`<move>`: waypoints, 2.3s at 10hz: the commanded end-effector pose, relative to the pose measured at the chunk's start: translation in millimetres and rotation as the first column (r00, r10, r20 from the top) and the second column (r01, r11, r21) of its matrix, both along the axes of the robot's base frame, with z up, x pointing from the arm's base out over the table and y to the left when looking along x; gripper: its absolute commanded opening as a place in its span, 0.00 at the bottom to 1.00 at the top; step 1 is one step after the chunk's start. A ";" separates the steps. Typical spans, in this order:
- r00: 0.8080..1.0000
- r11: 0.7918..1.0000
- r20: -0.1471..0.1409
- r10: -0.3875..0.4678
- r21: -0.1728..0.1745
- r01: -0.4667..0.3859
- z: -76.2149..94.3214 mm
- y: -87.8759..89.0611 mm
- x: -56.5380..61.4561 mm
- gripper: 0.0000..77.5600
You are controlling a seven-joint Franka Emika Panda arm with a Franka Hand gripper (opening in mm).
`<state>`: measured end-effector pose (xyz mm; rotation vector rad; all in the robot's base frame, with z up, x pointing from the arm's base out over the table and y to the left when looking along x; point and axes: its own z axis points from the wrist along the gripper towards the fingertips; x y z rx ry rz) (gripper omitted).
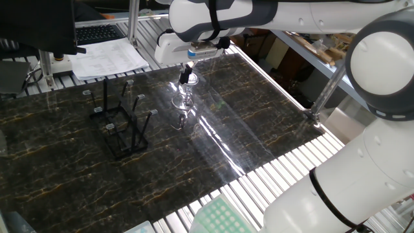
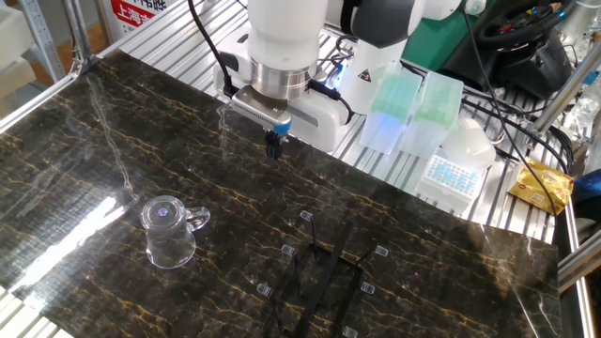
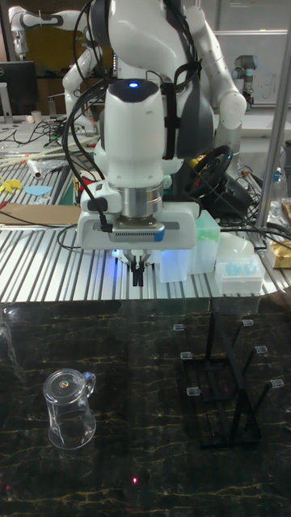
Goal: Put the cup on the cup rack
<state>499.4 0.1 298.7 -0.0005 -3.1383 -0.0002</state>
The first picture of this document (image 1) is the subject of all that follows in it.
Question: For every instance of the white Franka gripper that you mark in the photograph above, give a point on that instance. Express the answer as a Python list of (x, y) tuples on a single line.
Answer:
[(168, 51)]

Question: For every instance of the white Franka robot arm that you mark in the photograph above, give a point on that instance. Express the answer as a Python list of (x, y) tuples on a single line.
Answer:
[(355, 181)]

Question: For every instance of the white printed paper sheets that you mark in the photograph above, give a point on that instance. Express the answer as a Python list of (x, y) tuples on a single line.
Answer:
[(103, 59)]

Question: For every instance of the black keyboard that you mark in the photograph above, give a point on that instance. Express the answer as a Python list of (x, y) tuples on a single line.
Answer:
[(97, 33)]

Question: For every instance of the white stand base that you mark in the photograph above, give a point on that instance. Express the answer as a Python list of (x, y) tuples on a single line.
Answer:
[(63, 66)]

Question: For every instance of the grey metal shelf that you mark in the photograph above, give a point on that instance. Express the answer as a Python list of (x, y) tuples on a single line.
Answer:
[(317, 61)]

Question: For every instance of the green pipette tip box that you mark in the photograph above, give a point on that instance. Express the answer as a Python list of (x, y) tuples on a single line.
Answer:
[(220, 217)]

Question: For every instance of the black monitor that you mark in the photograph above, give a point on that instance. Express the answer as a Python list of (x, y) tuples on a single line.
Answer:
[(35, 26)]

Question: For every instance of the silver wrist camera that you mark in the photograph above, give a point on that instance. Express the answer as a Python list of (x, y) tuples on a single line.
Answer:
[(202, 51)]

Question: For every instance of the aluminium frame bar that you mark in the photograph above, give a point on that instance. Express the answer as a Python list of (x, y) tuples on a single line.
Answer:
[(326, 92), (133, 19)]

